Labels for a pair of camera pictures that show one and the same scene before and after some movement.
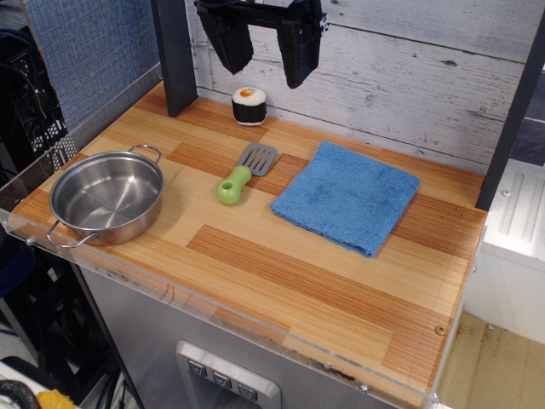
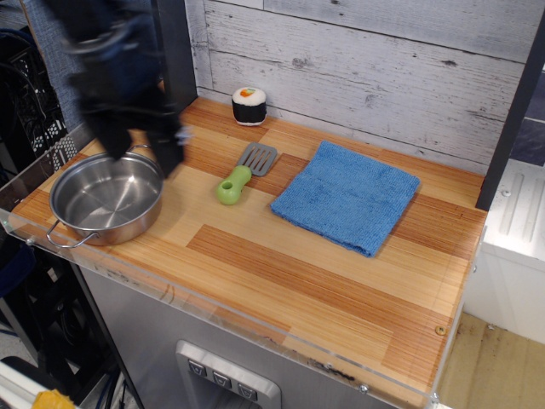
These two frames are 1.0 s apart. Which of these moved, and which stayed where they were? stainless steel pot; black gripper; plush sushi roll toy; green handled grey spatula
Moved: black gripper
Stayed: green handled grey spatula; stainless steel pot; plush sushi roll toy
